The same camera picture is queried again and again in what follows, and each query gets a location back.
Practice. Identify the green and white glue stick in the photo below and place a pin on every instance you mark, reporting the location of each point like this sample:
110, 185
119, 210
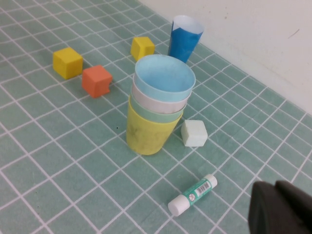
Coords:
192, 195

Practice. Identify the light blue plastic cup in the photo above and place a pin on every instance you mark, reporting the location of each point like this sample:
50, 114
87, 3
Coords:
165, 78

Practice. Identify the white cube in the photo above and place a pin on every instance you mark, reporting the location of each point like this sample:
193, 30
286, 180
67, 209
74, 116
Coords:
194, 133

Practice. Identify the orange cube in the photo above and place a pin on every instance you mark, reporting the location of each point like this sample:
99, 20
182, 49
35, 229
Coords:
96, 81

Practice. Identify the pink plastic cup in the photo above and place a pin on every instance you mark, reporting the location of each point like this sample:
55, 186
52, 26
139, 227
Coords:
156, 104

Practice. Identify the yellow cube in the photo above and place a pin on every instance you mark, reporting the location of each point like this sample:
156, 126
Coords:
67, 64
142, 47

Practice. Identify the pale green plastic cup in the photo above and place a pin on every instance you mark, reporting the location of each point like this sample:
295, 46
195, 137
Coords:
156, 117

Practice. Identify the yellow plastic cup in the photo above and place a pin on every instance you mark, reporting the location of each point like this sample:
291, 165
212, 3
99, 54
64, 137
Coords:
146, 139

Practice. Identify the teal grid table mat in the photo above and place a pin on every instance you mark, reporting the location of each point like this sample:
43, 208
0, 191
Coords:
48, 151

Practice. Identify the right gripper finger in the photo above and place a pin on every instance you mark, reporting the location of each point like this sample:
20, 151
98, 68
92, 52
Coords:
280, 209

